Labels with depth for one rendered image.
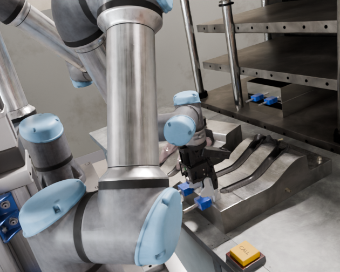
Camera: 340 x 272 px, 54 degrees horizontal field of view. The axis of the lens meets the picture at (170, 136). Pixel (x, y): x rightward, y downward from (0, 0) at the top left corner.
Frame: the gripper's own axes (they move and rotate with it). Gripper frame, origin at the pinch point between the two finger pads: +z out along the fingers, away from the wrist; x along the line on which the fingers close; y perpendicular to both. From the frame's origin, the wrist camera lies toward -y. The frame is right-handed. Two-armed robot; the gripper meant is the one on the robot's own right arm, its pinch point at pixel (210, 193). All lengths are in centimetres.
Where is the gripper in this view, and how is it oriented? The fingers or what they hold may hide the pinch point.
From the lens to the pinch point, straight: 113.1
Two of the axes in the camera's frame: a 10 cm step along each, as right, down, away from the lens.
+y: -8.6, 3.5, -3.7
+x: 4.7, 2.6, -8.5
